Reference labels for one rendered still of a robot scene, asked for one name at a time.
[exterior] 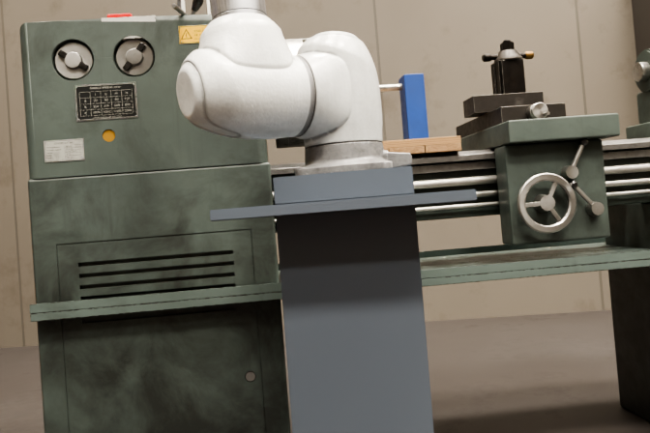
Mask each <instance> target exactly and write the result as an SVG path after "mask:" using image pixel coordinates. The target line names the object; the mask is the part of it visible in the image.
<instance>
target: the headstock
mask: <svg viewBox="0 0 650 433"><path fill-rule="evenodd" d="M211 21H212V15H211V14H188V15H162V16H156V21H102V19H101V18H97V19H79V20H59V21H41V22H25V23H23V24H22V25H21V26H20V30H19V34H20V48H21V63H22V77H23V92H24V106H25V121H26V135H27V149H28V163H29V178H30V180H32V179H45V178H59V177H72V176H86V175H100V174H112V173H126V172H139V171H153V170H166V169H180V168H194V167H206V166H220V165H233V164H247V163H260V162H268V154H267V141H266V139H239V138H231V137H225V136H221V135H217V134H213V133H211V132H209V131H206V130H202V129H200V128H198V127H196V126H195V125H193V124H192V123H191V122H190V121H189V120H188V119H187V118H186V117H185V116H184V115H183V113H182V111H181V109H180V106H179V103H178V100H177V92H176V83H177V77H178V73H179V71H180V69H181V66H182V64H183V62H184V61H185V59H186V58H187V57H188V56H189V55H190V54H191V53H192V52H193V51H194V50H197V49H198V48H199V39H200V36H201V34H202V33H203V31H204V30H205V28H206V27H207V26H208V24H209V23H210V22H211ZM129 36H139V37H141V38H143V39H144V40H145V41H142V40H127V41H125V42H124V41H123V40H122V39H124V38H126V37H129Z"/></svg>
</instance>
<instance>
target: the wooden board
mask: <svg viewBox="0 0 650 433"><path fill-rule="evenodd" d="M383 148H384V150H388V152H395V153H411V154H410V155H421V154H435V153H448V152H458V151H461V141H460V136H446V137H432V138H418V139H404V140H391V141H383Z"/></svg>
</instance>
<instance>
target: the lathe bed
mask: <svg viewBox="0 0 650 433"><path fill-rule="evenodd" d="M602 144H603V156H604V167H605V177H606V198H607V205H608V206H613V205H625V204H636V203H648V202H650V137H648V138H635V139H621V140H608V141H602ZM494 150H495V149H488V150H475V151H461V152H448V153H435V154H421V155H411V156H412V162H411V165H407V166H411V167H412V171H413V183H414V194H415V193H427V192H439V191H452V190H464V189H476V192H477V200H476V201H466V202H454V203H441V204H429V205H417V206H415V207H416V218H417V221H423V220H435V219H447V218H459V217H482V216H494V215H500V209H499V197H498V186H497V175H496V163H495V152H494ZM303 166H305V163H304V162H302V163H289V164H275V165H271V178H272V191H273V203H274V205H276V204H275V195H274V183H273V179H274V178H276V177H287V176H295V172H294V170H295V169H297V168H300V167H303Z"/></svg>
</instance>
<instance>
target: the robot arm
mask: <svg viewBox="0 0 650 433"><path fill-rule="evenodd" d="M177 6H178V7H180V8H181V9H182V10H183V11H184V12H186V8H185V0H177ZM207 12H208V14H211V13H212V21H211V22H210V23H209V24H208V26H207V27H206V28H205V30H204V31H203V33H202V34H201V36H200V39H199V48H198V49H197V50H194V51H193V52H192V53H191V54H190V55H189V56H188V57H187V58H186V59H185V61H184V62H183V64H182V66H181V69H180V71H179V73H178V77H177V83H176V92H177V100H178V103H179V106H180V109H181V111H182V113H183V115H184V116H185V117H186V118H187V119H188V120H189V121H190V122H191V123H192V124H193V125H195V126H196V127H198V128H200V129H202V130H206V131H209V132H211V133H213V134H217V135H221V136H225V137H231V138H239V139H278V138H286V137H296V138H299V139H304V142H305V166H303V167H300V168H297V169H295V170H294V172H295V176H299V175H310V174H322V173H334V172H345V171H357V170H369V169H380V168H392V167H403V166H407V165H411V162H412V156H411V155H410V154H411V153H395V152H388V150H384V148H383V141H382V106H381V97H380V89H379V82H378V77H377V72H376V69H375V65H374V64H373V61H372V58H371V56H370V54H369V51H368V49H367V47H366V46H365V44H364V43H363V42H362V41H361V40H359V39H358V38H357V37H356V36H355V35H353V34H350V33H347V32H341V31H329V32H322V33H319V34H316V35H314V36H313V37H311V38H309V39H307V40H306V41H305V42H304V43H303V44H302V45H301V46H300V47H299V49H298V52H297V55H292V53H291V50H290V48H289V46H288V44H287V42H286V41H285V39H284V37H283V35H282V31H281V29H280V27H279V26H278V25H277V24H276V23H275V22H274V21H273V20H271V19H270V18H269V17H268V16H267V14H266V6H265V0H207Z"/></svg>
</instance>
